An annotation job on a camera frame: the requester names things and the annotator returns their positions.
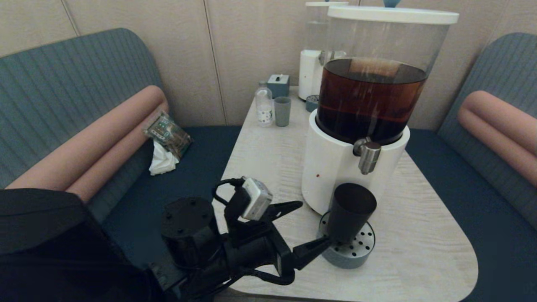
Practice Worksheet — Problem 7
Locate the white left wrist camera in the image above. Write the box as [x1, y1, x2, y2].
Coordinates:
[242, 177, 274, 221]

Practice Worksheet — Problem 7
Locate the pink bolster cushion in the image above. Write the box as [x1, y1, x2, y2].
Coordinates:
[5, 85, 169, 203]
[456, 91, 537, 187]

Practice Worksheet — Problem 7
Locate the grey blue cup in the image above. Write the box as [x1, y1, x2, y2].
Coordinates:
[274, 96, 292, 127]

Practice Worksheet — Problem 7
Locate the crumpled white tissue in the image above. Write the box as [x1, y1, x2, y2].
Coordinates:
[149, 139, 180, 176]

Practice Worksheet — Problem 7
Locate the empty clear drink dispenser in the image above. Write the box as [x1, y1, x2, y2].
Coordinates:
[298, 7, 347, 101]

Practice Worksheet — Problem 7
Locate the large tea drink dispenser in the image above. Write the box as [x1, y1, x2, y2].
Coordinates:
[301, 18, 451, 216]

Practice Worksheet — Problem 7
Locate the black plastic cup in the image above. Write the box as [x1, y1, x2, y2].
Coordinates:
[327, 183, 377, 245]

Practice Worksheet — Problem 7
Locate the blue tissue box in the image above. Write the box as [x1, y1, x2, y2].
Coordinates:
[267, 74, 291, 99]

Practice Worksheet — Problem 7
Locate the blue grey ribbed sofa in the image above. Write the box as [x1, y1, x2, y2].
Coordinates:
[405, 33, 537, 302]
[0, 28, 244, 273]

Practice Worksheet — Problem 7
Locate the green snack packet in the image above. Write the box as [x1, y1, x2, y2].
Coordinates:
[144, 111, 193, 159]

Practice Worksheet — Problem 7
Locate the silver metal dispenser tap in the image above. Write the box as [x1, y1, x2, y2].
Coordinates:
[353, 137, 382, 175]

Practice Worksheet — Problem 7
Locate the clear plastic water bottle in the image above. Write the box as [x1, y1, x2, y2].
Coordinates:
[255, 81, 274, 128]

